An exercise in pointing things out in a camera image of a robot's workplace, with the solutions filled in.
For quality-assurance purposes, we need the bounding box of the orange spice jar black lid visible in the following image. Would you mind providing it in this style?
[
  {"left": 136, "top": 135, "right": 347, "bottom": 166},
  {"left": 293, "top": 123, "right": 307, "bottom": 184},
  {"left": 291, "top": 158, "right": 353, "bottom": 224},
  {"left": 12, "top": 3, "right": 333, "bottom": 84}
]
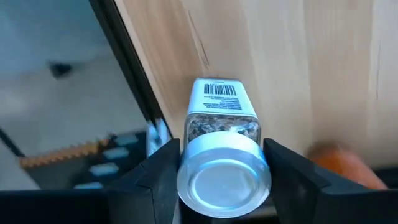
[{"left": 306, "top": 141, "right": 389, "bottom": 190}]

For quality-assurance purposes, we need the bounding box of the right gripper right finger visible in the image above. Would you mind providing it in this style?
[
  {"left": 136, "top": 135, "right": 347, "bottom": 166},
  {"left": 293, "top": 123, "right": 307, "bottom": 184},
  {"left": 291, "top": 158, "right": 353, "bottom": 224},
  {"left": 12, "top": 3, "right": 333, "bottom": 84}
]
[{"left": 262, "top": 138, "right": 333, "bottom": 224}]

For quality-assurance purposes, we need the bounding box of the bagel seasoning jar white lid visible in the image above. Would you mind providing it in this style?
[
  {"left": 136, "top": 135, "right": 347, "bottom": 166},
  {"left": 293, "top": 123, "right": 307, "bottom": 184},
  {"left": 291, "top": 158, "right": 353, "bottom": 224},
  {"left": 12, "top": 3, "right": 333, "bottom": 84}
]
[{"left": 176, "top": 77, "right": 272, "bottom": 218}]

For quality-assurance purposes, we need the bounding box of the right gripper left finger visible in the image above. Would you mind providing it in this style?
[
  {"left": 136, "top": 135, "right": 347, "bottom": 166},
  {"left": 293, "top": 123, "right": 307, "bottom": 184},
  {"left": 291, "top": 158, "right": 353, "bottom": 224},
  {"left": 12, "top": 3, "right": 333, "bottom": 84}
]
[{"left": 105, "top": 138, "right": 182, "bottom": 224}]

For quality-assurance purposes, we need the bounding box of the black aluminium table frame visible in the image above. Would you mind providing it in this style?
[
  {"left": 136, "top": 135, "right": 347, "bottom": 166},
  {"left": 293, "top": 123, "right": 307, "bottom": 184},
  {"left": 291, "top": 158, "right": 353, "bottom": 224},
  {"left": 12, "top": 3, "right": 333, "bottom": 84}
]
[{"left": 88, "top": 0, "right": 174, "bottom": 141}]

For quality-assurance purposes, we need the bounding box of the dark box orange strip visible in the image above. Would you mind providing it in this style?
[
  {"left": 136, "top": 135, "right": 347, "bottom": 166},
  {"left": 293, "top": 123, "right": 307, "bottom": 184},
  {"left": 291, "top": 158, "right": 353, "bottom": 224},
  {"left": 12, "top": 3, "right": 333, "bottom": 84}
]
[{"left": 18, "top": 132, "right": 149, "bottom": 190}]

